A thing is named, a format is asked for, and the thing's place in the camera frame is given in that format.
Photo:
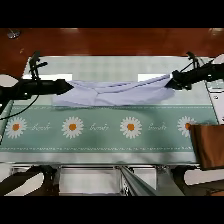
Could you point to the light blue shirt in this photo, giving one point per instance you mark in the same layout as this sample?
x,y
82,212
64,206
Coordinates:
x,y
126,93

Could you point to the silver frame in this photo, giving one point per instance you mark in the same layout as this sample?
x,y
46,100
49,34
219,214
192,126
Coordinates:
x,y
140,186

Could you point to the brown garment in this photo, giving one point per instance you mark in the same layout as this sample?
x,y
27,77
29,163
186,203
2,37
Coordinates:
x,y
210,146

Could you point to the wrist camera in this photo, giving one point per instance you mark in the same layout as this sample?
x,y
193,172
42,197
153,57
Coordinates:
x,y
35,65
193,59

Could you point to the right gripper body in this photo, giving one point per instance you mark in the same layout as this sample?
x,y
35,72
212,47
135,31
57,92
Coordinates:
x,y
180,79

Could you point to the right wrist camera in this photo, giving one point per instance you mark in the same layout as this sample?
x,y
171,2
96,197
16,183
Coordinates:
x,y
193,59

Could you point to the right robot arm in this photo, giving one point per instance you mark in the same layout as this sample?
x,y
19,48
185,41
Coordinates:
x,y
210,71

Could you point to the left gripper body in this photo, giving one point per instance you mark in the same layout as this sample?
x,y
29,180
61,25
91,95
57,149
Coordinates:
x,y
56,87

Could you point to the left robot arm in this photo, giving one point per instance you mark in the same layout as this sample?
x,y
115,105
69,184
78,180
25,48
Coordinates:
x,y
20,89

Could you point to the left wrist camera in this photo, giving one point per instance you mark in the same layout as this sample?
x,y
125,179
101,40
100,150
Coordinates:
x,y
35,65

